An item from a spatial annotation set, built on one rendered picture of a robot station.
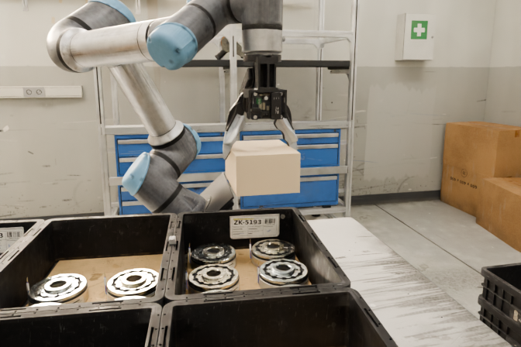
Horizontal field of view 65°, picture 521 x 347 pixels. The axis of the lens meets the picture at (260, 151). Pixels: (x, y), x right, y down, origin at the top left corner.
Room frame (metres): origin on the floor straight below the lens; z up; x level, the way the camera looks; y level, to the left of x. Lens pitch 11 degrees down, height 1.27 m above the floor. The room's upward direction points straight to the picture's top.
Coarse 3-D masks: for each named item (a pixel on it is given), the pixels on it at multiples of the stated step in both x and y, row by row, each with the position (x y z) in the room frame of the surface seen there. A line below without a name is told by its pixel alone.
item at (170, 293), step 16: (256, 208) 0.98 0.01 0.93; (272, 208) 0.98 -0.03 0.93; (288, 208) 0.98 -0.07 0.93; (176, 224) 0.87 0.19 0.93; (304, 224) 0.87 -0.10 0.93; (176, 240) 0.78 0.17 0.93; (320, 240) 0.78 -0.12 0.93; (176, 256) 0.70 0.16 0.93; (176, 272) 0.64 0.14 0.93; (336, 272) 0.64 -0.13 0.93; (272, 288) 0.59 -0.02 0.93; (288, 288) 0.59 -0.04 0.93; (304, 288) 0.59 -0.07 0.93; (320, 288) 0.59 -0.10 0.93
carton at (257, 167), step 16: (240, 144) 0.83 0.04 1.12; (256, 144) 0.83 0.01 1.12; (272, 144) 0.83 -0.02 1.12; (240, 160) 0.71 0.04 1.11; (256, 160) 0.71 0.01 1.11; (272, 160) 0.72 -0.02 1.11; (288, 160) 0.73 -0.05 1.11; (240, 176) 0.71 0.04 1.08; (256, 176) 0.71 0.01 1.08; (272, 176) 0.72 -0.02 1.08; (288, 176) 0.73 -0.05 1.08; (240, 192) 0.71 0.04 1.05; (256, 192) 0.71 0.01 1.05; (272, 192) 0.72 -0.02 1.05; (288, 192) 0.73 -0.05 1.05
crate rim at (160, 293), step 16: (48, 224) 0.87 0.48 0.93; (32, 240) 0.78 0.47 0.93; (16, 256) 0.71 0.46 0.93; (0, 272) 0.65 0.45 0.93; (160, 272) 0.64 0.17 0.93; (160, 288) 0.59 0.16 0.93; (64, 304) 0.54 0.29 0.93; (80, 304) 0.54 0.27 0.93; (96, 304) 0.54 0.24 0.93; (112, 304) 0.54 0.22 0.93; (160, 304) 0.56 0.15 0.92
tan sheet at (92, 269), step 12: (60, 264) 0.87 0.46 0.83; (72, 264) 0.87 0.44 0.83; (84, 264) 0.87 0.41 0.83; (96, 264) 0.87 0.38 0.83; (108, 264) 0.87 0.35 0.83; (120, 264) 0.87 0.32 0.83; (132, 264) 0.87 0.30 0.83; (144, 264) 0.87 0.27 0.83; (156, 264) 0.87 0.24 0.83; (48, 276) 0.82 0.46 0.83; (84, 276) 0.82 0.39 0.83; (96, 276) 0.82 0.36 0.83; (108, 276) 0.82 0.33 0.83; (96, 288) 0.77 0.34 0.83; (96, 300) 0.72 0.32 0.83
